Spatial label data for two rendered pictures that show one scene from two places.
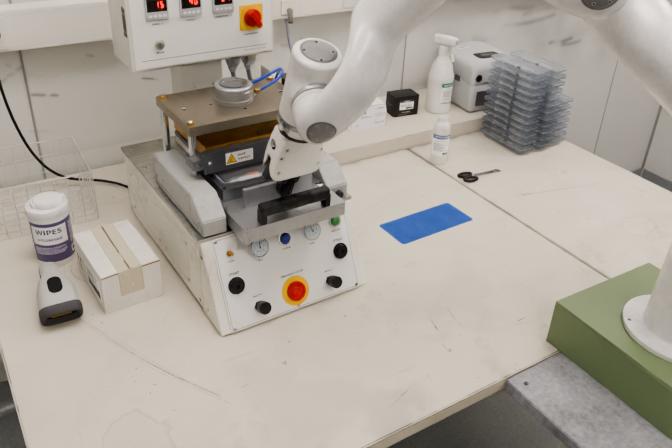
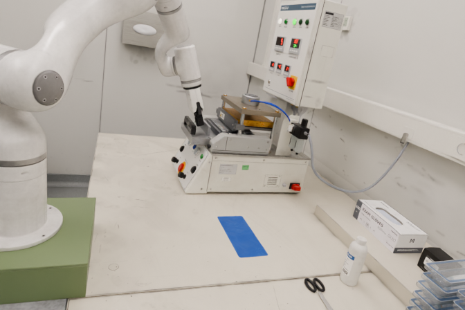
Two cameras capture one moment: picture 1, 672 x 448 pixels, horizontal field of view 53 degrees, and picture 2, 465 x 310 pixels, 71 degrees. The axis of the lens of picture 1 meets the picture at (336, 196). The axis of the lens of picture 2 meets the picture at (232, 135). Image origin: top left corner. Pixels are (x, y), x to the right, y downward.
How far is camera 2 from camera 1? 1.98 m
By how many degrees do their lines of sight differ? 92
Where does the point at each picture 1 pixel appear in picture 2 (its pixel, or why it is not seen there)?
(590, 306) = (78, 205)
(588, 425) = not seen: hidden behind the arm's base
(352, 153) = (335, 226)
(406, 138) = (372, 259)
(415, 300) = (162, 202)
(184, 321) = not seen: hidden behind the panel
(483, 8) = not seen: outside the picture
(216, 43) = (281, 90)
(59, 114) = (313, 135)
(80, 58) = (326, 115)
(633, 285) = (74, 235)
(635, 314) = (50, 212)
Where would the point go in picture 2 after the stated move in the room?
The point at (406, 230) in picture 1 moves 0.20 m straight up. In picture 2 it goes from (232, 223) to (243, 171)
